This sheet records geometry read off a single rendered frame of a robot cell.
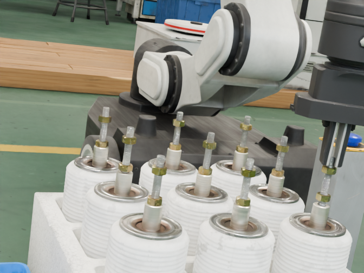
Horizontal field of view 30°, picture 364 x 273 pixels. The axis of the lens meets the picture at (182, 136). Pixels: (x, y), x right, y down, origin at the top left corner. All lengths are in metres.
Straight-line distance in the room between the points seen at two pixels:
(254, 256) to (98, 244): 0.21
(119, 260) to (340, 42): 0.37
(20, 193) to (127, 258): 0.85
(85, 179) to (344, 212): 0.43
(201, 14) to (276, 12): 4.19
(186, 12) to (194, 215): 4.57
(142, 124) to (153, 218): 0.61
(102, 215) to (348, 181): 0.44
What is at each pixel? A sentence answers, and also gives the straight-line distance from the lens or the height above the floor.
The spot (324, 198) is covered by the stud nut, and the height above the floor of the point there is 0.29.
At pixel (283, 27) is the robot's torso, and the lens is 1.32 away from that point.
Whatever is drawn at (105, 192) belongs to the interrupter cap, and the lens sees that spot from 0.91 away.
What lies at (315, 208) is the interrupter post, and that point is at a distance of 0.91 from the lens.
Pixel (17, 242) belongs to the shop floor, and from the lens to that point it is 1.36.
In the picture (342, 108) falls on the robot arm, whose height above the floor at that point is 0.42.
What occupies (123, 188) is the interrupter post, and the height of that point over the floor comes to 0.26.
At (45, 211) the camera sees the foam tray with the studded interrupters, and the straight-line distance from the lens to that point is 1.03.
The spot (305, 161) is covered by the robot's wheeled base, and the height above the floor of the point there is 0.19.
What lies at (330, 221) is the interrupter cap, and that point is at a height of 0.25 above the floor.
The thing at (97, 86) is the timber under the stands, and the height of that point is 0.03.
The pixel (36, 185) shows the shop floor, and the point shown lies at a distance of 1.68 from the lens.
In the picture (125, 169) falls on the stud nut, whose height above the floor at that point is 0.29.
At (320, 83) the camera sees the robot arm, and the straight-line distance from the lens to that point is 0.85.
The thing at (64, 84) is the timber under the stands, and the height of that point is 0.03.
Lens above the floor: 0.55
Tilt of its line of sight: 14 degrees down
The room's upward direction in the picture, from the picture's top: 9 degrees clockwise
